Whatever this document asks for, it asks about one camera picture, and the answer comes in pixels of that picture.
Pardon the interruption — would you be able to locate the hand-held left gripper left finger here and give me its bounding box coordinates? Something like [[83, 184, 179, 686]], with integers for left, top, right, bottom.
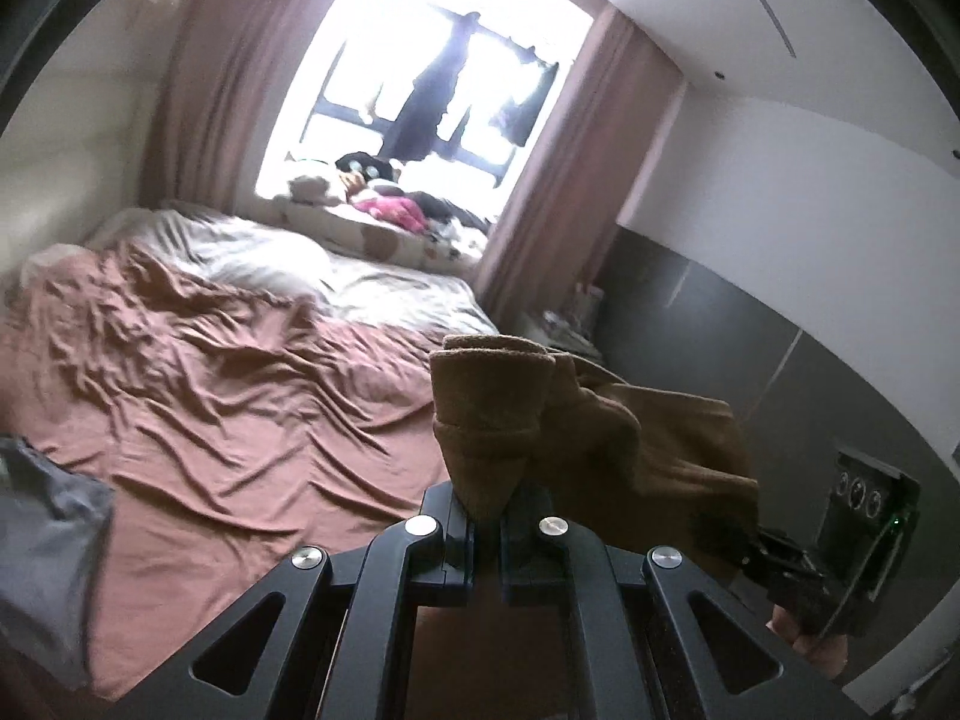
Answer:
[[124, 481, 481, 720]]

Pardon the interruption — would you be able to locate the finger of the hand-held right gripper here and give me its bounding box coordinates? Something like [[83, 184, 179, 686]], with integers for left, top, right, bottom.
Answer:
[[694, 514, 781, 586]]

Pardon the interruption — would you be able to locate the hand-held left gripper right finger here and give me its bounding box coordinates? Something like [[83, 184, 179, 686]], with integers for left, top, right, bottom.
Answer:
[[495, 484, 863, 720]]

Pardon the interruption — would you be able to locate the brown printed T-shirt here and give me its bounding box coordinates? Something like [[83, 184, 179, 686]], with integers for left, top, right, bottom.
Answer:
[[412, 334, 762, 720]]

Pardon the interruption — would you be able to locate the person's right hand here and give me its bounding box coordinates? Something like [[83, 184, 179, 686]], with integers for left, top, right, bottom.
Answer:
[[765, 600, 852, 683]]

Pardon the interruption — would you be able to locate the white nightstand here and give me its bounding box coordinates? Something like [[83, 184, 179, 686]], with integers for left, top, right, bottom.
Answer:
[[517, 307, 601, 353]]

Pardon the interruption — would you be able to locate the pink-brown blanket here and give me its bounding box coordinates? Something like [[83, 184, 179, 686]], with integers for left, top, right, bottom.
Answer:
[[0, 244, 500, 698]]

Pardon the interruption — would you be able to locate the cream cushion with brown patches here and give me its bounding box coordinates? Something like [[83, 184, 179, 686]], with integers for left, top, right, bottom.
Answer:
[[274, 195, 488, 271]]

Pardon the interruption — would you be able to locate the pink plush toy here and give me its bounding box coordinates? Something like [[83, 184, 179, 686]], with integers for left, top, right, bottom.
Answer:
[[352, 195, 428, 233]]

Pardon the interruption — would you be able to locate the pink curtain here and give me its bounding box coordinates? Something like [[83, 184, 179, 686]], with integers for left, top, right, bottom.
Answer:
[[476, 7, 683, 346], [142, 0, 391, 211]]

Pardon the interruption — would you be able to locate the cream plush bear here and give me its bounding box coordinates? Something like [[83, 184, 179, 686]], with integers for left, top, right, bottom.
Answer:
[[289, 174, 350, 207]]

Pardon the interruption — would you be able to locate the black white plush toy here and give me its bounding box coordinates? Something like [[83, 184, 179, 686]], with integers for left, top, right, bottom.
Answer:
[[335, 152, 406, 185]]

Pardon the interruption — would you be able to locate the grey cloth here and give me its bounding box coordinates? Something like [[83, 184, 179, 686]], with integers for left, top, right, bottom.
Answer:
[[0, 435, 117, 691]]

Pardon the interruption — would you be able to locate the small hanging dark garment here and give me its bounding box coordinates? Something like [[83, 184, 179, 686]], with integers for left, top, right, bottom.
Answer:
[[491, 60, 560, 147]]

